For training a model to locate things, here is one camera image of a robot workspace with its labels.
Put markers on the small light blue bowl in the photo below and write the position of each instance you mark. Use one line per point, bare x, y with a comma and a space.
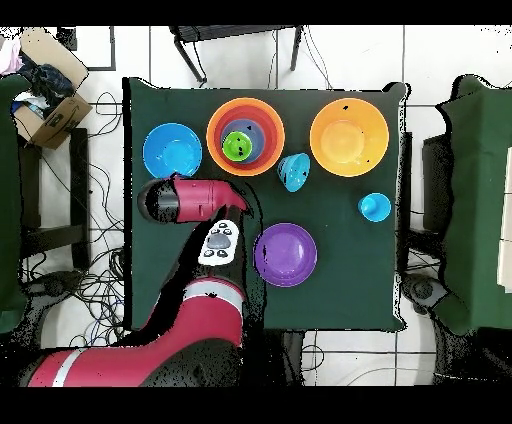
294, 172

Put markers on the green cup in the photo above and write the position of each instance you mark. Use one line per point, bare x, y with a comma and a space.
238, 146

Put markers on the medium blue bowl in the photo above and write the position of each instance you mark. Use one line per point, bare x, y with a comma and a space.
252, 132

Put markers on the red-orange bowl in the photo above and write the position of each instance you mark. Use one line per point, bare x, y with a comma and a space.
272, 128

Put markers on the large blue bowl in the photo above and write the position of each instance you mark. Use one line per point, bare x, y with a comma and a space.
172, 150

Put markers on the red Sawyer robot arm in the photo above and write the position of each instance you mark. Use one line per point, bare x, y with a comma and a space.
200, 320

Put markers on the purple bowl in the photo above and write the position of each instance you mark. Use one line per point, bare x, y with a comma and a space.
286, 254

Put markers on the large orange bowl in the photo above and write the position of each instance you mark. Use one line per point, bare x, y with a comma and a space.
352, 136
210, 132

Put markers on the dark green tablecloth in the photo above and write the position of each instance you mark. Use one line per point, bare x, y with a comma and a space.
344, 272

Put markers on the blue cup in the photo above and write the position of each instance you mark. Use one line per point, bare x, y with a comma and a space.
374, 206

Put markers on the black bench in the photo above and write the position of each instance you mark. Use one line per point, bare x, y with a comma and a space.
78, 200

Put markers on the black metal stand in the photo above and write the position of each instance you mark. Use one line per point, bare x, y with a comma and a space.
232, 32

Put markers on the cardboard box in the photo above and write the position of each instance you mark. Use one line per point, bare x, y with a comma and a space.
60, 120

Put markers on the green cloth covered table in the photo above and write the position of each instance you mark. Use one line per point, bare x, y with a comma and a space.
480, 200
8, 240

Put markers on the beige board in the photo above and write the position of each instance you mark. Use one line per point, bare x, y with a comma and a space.
506, 240

